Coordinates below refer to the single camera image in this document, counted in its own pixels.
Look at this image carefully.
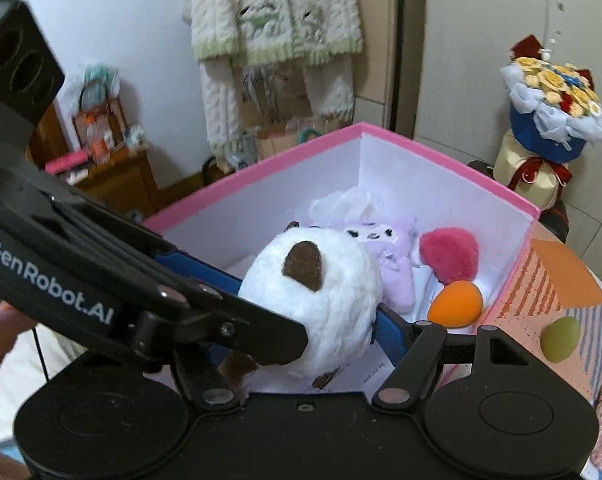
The white fluffy plush toy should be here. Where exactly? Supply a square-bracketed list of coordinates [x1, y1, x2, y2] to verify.
[308, 187, 388, 227]

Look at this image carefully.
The white wardrobe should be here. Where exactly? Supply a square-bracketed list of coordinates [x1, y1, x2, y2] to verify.
[353, 0, 602, 281]

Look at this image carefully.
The blue wrapped flower bouquet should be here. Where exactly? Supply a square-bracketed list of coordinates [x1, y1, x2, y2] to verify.
[494, 35, 602, 211]

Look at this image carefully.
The purple plush toy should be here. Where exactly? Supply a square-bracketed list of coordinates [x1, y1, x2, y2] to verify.
[341, 212, 420, 319]

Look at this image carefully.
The person's left hand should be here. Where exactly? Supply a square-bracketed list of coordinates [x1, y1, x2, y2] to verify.
[0, 302, 38, 377]

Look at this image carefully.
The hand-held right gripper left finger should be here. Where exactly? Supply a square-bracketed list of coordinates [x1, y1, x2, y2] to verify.
[171, 347, 245, 409]

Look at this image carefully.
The white knit garment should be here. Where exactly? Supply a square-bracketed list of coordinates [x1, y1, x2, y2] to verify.
[198, 55, 356, 157]

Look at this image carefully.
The green soft ball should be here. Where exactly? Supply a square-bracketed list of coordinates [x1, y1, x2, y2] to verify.
[540, 316, 581, 364]

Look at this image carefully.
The orange soft ball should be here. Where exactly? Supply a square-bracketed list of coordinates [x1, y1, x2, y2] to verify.
[426, 280, 484, 331]

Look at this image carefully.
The pink book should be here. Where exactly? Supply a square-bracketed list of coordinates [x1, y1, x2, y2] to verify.
[45, 154, 90, 173]

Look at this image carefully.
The thin black cable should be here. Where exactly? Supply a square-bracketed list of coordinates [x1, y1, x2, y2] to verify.
[33, 329, 50, 383]

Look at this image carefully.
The pink strawberry plush toy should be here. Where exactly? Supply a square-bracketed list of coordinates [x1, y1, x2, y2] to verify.
[418, 227, 481, 286]

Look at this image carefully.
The black stool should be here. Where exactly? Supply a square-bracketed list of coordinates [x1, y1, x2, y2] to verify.
[468, 160, 570, 242]

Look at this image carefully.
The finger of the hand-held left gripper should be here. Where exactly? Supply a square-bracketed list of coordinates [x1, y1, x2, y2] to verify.
[153, 249, 244, 295]
[128, 280, 311, 375]

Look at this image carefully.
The small patterned gift bag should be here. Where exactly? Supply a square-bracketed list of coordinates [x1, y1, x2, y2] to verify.
[72, 84, 128, 162]

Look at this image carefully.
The wooden nightstand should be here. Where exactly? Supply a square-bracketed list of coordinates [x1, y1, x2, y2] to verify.
[28, 105, 160, 217]

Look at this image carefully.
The pink cardboard box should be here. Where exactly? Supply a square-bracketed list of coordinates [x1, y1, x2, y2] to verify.
[143, 121, 541, 397]

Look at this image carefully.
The white green knit cardigan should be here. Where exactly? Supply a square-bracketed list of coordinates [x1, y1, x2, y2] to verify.
[183, 0, 365, 67]

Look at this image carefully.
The patchwork colourful blanket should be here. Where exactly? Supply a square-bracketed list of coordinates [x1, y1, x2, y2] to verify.
[476, 220, 602, 413]

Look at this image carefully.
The brown paper bag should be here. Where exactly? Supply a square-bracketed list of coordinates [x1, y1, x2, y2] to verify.
[253, 114, 353, 162]

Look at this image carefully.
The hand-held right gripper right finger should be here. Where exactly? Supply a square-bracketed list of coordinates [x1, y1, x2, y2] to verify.
[371, 305, 525, 412]

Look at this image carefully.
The white brown-eared cat plush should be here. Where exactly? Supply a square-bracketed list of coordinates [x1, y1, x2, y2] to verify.
[221, 222, 385, 392]

